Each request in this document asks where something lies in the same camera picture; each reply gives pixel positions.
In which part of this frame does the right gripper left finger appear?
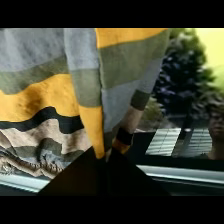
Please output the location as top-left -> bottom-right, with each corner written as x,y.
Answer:
38,146 -> 108,197

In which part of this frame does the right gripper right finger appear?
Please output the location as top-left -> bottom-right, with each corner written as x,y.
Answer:
106,147 -> 171,197

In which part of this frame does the yellow grey striped shirt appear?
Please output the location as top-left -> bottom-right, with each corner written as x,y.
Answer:
0,28 -> 171,181

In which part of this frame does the silver frame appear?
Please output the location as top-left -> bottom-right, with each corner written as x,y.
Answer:
0,164 -> 224,194

